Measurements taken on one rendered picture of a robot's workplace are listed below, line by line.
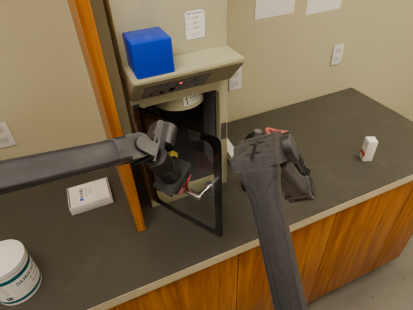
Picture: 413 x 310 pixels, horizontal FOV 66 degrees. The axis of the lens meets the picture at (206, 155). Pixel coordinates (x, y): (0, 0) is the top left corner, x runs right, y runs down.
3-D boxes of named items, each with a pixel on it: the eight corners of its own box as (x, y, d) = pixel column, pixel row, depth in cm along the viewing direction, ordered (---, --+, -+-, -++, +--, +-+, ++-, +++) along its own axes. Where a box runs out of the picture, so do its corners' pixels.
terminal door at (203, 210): (155, 199, 120) (136, 105, 95) (222, 238, 105) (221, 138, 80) (153, 200, 119) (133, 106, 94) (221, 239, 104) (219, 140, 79)
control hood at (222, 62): (128, 98, 94) (121, 66, 87) (227, 75, 103) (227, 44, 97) (138, 117, 85) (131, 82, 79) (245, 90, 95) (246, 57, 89)
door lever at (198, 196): (186, 180, 98) (185, 174, 97) (211, 192, 94) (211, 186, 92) (175, 190, 95) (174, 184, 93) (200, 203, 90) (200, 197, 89)
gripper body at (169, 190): (154, 188, 87) (142, 177, 81) (175, 158, 90) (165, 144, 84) (173, 198, 84) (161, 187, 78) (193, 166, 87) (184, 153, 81)
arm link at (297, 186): (235, 167, 60) (292, 155, 56) (232, 139, 62) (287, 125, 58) (286, 205, 97) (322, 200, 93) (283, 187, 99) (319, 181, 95)
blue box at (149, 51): (128, 66, 87) (121, 32, 82) (163, 58, 90) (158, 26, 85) (137, 80, 80) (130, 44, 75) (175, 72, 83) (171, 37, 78)
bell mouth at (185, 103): (147, 93, 116) (144, 79, 113) (192, 82, 121) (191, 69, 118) (161, 116, 103) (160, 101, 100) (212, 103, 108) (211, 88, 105)
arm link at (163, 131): (115, 157, 76) (134, 146, 70) (127, 117, 82) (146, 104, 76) (156, 175, 83) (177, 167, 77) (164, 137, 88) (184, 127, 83)
